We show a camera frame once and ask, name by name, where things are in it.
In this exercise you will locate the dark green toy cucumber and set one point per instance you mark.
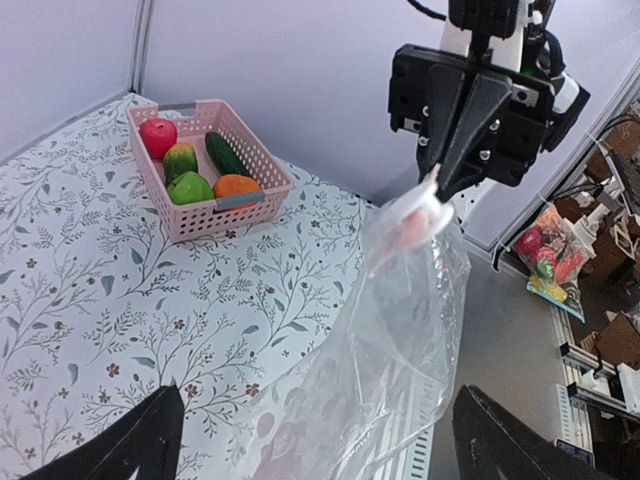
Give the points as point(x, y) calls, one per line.
point(223, 157)

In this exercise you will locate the aluminium front frame rail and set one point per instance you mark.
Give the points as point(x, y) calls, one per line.
point(588, 382)

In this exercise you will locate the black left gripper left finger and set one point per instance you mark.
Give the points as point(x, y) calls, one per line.
point(143, 444)

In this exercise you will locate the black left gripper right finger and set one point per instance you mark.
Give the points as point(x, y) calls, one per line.
point(491, 443)

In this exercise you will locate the floral patterned table mat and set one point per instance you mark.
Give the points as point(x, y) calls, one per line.
point(99, 307)

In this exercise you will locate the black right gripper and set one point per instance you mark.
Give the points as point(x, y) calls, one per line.
point(477, 121)

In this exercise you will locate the orange toy fruit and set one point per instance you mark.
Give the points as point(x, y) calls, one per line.
point(232, 185)

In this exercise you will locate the red toy apple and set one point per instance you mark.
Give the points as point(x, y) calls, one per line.
point(158, 136)

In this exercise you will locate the pink perforated plastic basket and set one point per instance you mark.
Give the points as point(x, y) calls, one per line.
point(189, 222)

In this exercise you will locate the green yellow toy mango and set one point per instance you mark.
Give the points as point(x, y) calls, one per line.
point(179, 159)

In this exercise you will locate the bag of toy food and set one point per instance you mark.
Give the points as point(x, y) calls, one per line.
point(554, 255)

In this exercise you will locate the green toy apple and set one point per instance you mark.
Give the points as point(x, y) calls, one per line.
point(188, 188)

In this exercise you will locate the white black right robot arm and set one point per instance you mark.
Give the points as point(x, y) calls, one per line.
point(508, 34)

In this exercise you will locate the clear zip top bag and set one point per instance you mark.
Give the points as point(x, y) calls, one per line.
point(386, 371)

